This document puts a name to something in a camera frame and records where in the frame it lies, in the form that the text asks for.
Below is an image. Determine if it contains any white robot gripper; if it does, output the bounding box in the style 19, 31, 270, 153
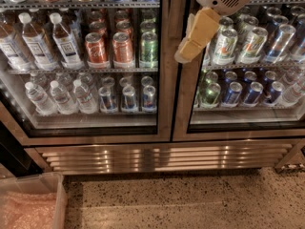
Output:
174, 0, 252, 64

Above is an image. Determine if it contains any stainless glass fridge door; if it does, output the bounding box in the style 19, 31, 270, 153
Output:
173, 0, 305, 141
0, 0, 183, 146

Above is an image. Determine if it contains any green can lower right fridge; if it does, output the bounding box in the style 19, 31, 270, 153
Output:
200, 82, 221, 108

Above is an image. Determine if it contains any water bottle right fridge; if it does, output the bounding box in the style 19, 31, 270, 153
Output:
280, 76, 305, 107

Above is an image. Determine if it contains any stainless louvered fridge base grille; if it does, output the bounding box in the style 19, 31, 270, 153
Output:
26, 138, 303, 176

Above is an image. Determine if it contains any white green soda can left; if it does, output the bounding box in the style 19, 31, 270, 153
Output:
212, 29, 238, 65

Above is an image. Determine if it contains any white green soda can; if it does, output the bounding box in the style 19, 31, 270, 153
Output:
235, 27, 268, 64
212, 29, 238, 65

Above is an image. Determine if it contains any white green soda can right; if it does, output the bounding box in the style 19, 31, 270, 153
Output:
235, 27, 268, 64

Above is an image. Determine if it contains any front green soda can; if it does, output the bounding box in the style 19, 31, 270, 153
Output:
139, 31, 158, 68

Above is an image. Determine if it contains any front orange soda can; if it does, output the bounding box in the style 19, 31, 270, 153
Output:
112, 32, 135, 69

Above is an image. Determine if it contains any blue can lower left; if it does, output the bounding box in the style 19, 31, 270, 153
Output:
221, 81, 243, 107

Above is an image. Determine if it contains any silver blue tall can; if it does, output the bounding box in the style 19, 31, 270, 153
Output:
263, 24, 296, 63

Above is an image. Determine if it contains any right blue energy drink can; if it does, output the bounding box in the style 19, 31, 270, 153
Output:
142, 85, 156, 113

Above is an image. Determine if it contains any blue energy drink can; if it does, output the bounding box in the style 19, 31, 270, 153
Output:
122, 85, 138, 113
98, 86, 118, 113
142, 85, 156, 113

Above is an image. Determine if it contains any blue can lower middle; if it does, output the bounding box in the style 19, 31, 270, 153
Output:
242, 81, 263, 107

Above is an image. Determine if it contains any front red cola can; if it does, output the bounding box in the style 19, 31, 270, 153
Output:
85, 32, 111, 69

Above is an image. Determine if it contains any blue can lower right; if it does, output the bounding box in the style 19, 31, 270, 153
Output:
262, 81, 284, 107

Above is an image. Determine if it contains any middle blue energy drink can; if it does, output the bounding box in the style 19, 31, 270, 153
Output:
122, 85, 138, 113

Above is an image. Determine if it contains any left blue energy drink can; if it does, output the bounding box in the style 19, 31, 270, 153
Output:
98, 86, 118, 113

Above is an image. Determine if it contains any front right tea bottle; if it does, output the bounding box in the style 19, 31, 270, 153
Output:
50, 12, 83, 70

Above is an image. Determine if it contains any tea bottle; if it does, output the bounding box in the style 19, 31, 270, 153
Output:
18, 12, 59, 71
0, 16, 31, 72
50, 12, 83, 70

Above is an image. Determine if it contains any right clear water bottle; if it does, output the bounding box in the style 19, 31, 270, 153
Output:
73, 79, 97, 115

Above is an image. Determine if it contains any clear water bottle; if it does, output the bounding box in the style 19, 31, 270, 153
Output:
25, 82, 57, 115
51, 80, 78, 115
73, 79, 97, 115

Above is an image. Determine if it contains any middle clear water bottle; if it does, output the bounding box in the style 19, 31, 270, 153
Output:
51, 80, 78, 115

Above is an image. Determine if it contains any front middle tea bottle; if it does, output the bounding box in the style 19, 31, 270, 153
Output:
18, 12, 59, 71

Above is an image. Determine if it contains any left clear water bottle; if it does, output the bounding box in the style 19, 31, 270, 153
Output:
25, 82, 57, 115

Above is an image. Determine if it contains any front left tea bottle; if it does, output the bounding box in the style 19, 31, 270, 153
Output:
0, 16, 31, 72

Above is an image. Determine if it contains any translucent plastic storage bin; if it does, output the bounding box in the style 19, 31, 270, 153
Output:
0, 173, 68, 229

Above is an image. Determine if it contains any pink bubble wrap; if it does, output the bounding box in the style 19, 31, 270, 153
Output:
0, 192, 56, 229

